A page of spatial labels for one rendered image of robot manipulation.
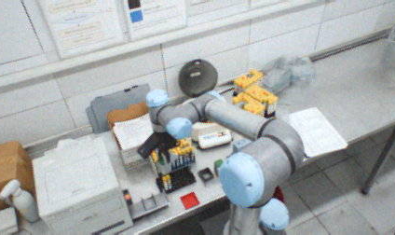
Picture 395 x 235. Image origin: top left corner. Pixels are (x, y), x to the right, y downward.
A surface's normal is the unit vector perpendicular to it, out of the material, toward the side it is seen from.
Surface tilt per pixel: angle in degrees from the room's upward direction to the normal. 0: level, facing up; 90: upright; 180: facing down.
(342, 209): 0
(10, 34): 90
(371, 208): 0
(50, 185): 0
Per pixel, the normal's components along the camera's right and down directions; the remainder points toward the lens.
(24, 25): 0.43, 0.62
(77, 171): -0.04, -0.71
